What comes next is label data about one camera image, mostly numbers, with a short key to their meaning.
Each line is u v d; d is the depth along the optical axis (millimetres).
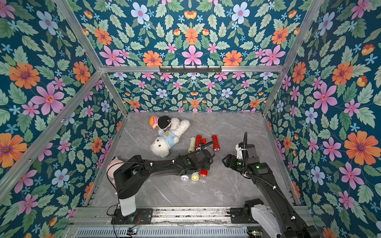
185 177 840
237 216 729
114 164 844
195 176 841
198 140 1007
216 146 982
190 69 910
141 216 734
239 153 723
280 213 427
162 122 1053
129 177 486
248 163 603
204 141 1005
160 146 909
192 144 982
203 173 821
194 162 670
